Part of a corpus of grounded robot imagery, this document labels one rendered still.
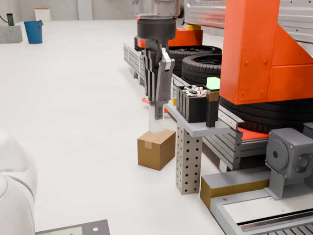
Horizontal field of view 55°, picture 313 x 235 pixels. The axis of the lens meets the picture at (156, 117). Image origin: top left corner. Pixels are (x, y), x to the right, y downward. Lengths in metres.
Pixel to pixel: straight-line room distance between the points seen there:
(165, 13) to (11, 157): 0.48
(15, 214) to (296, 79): 1.24
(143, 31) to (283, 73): 0.96
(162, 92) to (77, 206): 1.10
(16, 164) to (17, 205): 0.17
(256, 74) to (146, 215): 0.81
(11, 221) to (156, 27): 0.43
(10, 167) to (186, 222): 0.91
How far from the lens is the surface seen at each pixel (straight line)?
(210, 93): 1.20
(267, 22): 1.35
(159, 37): 0.56
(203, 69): 2.29
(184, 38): 3.26
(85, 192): 1.67
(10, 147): 0.78
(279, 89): 1.45
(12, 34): 8.70
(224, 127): 1.29
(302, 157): 1.38
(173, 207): 1.54
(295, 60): 1.48
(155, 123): 0.64
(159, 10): 0.56
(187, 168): 1.54
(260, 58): 1.35
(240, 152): 1.60
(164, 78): 0.57
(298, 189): 1.65
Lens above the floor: 0.93
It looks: 21 degrees down
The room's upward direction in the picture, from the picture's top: straight up
